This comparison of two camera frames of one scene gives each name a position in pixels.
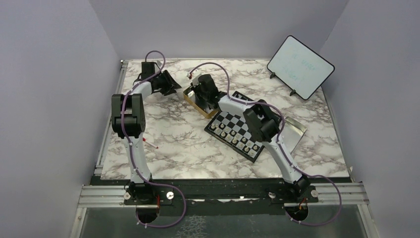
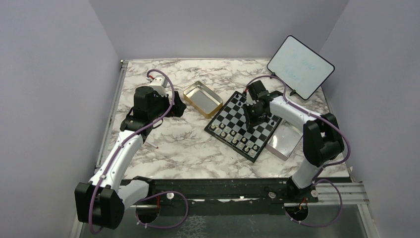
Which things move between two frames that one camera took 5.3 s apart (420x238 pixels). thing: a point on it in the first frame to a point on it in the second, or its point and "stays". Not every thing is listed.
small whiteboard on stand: [299, 68] stays
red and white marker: [144, 140] stays
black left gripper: [170, 84] to [177, 109]
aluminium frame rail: [102, 148] stays
